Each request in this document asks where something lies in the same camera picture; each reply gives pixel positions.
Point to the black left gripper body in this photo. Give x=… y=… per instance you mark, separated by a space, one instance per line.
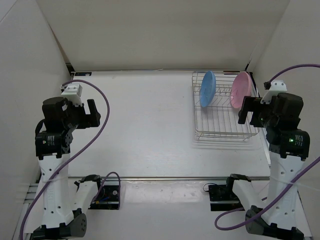
x=77 y=118

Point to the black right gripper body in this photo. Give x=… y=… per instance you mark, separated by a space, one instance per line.
x=263 y=117

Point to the pink plate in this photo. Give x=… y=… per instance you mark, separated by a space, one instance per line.
x=241 y=87

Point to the blue plate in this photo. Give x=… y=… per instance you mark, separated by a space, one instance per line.
x=207 y=89

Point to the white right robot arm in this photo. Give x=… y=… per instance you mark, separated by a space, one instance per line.
x=288 y=149

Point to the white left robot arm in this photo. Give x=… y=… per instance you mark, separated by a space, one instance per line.
x=63 y=218

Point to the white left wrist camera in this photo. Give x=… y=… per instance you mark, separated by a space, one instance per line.
x=72 y=92

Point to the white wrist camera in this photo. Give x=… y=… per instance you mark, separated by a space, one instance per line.
x=273 y=89
x=72 y=92

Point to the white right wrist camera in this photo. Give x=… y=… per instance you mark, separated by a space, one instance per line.
x=273 y=89

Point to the metal wire dish rack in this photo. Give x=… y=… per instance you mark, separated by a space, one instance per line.
x=219 y=120

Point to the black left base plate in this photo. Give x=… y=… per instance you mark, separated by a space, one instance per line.
x=108 y=199

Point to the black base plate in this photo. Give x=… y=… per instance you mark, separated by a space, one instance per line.
x=108 y=199
x=221 y=199

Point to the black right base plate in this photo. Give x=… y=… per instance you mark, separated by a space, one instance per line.
x=221 y=199

